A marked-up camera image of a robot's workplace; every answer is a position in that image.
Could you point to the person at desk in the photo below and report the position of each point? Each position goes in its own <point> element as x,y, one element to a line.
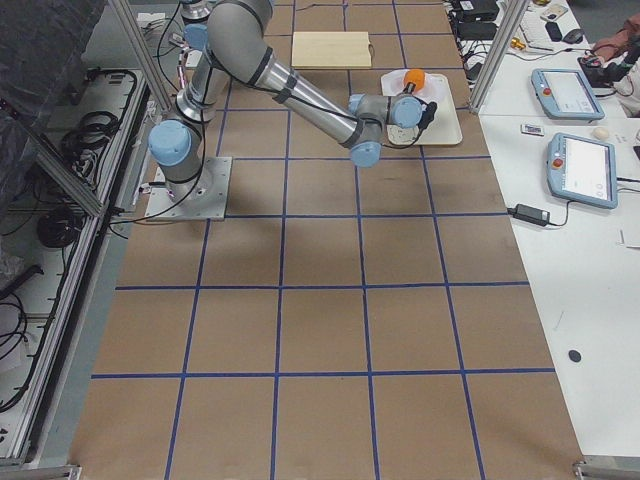
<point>613,63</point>

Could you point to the black power adapter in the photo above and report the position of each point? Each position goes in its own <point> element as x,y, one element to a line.
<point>530,214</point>

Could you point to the teach pendant far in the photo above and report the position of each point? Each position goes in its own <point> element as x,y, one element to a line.
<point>566,95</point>

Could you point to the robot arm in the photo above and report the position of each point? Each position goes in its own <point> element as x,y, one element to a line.
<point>231,41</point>

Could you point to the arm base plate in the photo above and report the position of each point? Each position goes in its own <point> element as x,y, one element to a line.
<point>205,199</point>

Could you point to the black computer mouse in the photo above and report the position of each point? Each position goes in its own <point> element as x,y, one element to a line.
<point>573,36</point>

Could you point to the teach pendant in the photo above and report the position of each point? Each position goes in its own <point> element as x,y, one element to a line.
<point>582,170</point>
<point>566,95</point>

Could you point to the orange fruit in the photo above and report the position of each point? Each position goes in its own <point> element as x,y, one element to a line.
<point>416,76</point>

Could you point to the aluminium frame post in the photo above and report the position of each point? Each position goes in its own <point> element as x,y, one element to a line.
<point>510,21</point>

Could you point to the wooden cutting board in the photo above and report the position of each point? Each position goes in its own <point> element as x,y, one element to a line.
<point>331,50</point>

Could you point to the white keyboard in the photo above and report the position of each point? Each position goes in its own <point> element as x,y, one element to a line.
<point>535,34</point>

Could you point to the cream bear tray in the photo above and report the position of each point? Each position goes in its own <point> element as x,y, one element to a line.
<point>445,129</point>

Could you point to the white round plate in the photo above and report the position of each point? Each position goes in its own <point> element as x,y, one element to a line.
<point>435,89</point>

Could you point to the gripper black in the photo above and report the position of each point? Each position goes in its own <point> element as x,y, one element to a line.
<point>409,88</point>

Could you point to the gold cylinder tool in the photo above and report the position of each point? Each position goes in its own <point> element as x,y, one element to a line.
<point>518,44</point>

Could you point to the small printed card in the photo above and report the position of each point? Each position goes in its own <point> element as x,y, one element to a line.
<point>533,130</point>

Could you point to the teach pendant near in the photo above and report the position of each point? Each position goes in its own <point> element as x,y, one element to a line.
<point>582,170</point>

